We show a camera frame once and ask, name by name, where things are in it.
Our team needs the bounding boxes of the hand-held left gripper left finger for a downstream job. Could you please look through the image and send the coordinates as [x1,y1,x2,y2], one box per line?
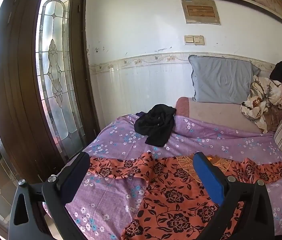
[8,152,91,240]

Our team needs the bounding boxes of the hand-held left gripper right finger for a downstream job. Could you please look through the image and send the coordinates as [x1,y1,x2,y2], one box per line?
[193,152,279,240]

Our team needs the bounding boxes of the orange black floral garment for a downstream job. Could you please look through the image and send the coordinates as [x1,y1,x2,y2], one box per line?
[88,152,282,240]

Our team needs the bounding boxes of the purple floral bedsheet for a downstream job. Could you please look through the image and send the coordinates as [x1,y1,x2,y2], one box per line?
[42,114,282,240]

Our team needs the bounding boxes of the pink beige sofa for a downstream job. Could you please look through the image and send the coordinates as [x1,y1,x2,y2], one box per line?
[175,72,282,134]

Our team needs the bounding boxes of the cream brown floral cloth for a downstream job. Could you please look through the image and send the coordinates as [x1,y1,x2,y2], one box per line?
[240,75,282,133]

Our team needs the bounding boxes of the grey blue pillow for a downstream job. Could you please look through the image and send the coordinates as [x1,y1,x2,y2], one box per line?
[188,54,261,104]

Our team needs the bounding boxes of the wooden door with stained glass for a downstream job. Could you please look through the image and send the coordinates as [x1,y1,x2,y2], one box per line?
[0,0,100,184]

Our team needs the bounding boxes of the black cloth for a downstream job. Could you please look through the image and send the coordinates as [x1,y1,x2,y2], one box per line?
[270,61,282,82]

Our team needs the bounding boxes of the beige wall panel cover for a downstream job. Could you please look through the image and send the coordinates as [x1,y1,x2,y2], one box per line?
[181,0,221,25]

